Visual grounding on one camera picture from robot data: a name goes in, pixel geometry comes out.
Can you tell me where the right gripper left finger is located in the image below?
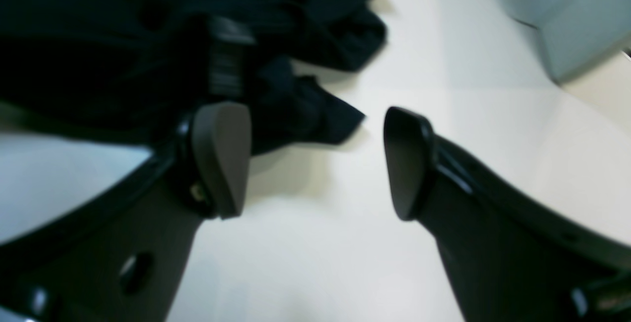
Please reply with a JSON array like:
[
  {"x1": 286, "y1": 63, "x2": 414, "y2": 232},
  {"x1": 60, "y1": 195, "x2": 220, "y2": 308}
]
[{"x1": 1, "y1": 102, "x2": 251, "y2": 322}]

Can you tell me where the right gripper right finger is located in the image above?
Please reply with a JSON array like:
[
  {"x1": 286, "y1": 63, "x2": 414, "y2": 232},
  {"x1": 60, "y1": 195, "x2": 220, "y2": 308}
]
[{"x1": 384, "y1": 107, "x2": 631, "y2": 322}]

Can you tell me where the black graphic t-shirt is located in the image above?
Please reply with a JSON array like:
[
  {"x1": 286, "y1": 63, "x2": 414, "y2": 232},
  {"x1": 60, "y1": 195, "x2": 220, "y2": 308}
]
[{"x1": 1, "y1": 0, "x2": 387, "y2": 155}]

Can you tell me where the white bin corner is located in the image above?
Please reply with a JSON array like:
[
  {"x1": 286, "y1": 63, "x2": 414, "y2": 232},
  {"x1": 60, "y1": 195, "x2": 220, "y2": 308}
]
[{"x1": 500, "y1": 0, "x2": 631, "y2": 82}]

